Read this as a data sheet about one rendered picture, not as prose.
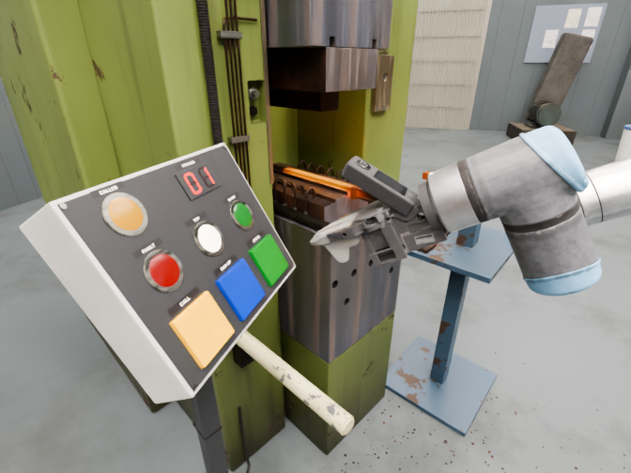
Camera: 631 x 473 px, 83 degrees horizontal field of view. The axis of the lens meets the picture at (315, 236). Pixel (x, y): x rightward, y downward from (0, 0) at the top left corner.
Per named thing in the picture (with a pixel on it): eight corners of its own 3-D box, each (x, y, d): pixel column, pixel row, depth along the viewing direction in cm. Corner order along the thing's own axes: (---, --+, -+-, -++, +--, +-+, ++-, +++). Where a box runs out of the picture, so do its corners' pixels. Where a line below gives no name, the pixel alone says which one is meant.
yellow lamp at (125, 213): (153, 228, 46) (146, 196, 44) (115, 239, 43) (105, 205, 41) (143, 221, 48) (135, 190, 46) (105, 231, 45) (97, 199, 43)
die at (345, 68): (376, 88, 97) (378, 49, 93) (325, 92, 84) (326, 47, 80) (276, 83, 124) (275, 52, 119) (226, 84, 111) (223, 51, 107)
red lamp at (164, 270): (189, 282, 48) (184, 253, 46) (155, 297, 45) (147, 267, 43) (178, 273, 50) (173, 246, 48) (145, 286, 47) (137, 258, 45)
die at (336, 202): (367, 209, 113) (369, 183, 109) (324, 228, 100) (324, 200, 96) (281, 181, 139) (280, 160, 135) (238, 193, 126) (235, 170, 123)
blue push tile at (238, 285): (266, 293, 61) (243, 257, 59) (244, 320, 55) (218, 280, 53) (259, 296, 62) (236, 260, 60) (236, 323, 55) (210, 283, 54)
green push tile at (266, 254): (290, 266, 69) (270, 232, 68) (273, 286, 63) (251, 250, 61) (283, 268, 70) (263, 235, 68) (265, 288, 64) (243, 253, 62)
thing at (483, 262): (522, 241, 140) (524, 236, 139) (489, 283, 113) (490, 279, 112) (448, 221, 158) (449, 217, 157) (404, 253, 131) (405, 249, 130)
